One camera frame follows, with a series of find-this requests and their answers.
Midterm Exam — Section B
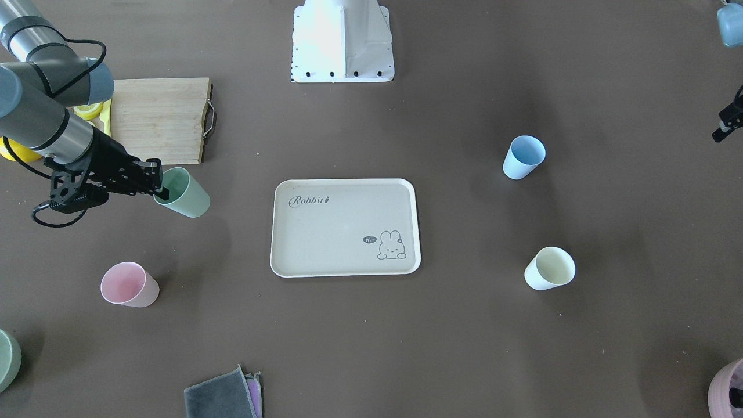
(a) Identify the cream rabbit tray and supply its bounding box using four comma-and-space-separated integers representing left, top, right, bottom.
270, 178, 421, 278

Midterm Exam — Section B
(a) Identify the pink bowl with ice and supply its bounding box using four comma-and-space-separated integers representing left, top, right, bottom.
708, 359, 742, 417

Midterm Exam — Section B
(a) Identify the grey folded cloth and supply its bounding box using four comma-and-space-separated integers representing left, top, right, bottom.
183, 367, 254, 417

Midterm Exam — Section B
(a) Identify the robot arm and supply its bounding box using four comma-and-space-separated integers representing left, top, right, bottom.
1, 1, 169, 214

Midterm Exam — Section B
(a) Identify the pink cup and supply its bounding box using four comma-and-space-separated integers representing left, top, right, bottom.
100, 262, 160, 308

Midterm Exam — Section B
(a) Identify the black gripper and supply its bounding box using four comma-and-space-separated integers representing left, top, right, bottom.
49, 127, 170, 214

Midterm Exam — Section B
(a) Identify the whole lemon outer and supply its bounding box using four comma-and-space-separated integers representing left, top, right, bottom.
0, 137, 42, 163

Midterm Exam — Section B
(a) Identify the upper lemon slice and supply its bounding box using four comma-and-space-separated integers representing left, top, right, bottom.
73, 102, 104, 121

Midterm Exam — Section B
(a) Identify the purple folded cloth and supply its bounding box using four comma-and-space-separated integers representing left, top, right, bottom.
244, 372, 264, 418

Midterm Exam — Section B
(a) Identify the blue container corner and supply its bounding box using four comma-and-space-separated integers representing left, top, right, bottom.
717, 1, 742, 48

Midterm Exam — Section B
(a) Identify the blue cup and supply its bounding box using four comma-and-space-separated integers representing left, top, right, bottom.
503, 135, 546, 180

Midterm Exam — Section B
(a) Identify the green bowl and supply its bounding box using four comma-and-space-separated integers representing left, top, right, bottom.
0, 330, 22, 392

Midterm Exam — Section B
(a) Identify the green cup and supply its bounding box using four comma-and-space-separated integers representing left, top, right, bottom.
153, 167, 211, 218

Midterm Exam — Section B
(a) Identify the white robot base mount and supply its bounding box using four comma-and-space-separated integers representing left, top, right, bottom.
290, 1, 395, 83

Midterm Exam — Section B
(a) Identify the cream yellow cup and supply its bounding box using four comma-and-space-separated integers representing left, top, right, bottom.
524, 247, 576, 290

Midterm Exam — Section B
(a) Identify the bamboo cutting board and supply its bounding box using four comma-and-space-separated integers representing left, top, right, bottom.
110, 77, 212, 165

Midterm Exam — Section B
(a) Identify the yellow plastic knife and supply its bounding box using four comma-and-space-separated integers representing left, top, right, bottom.
99, 99, 113, 137

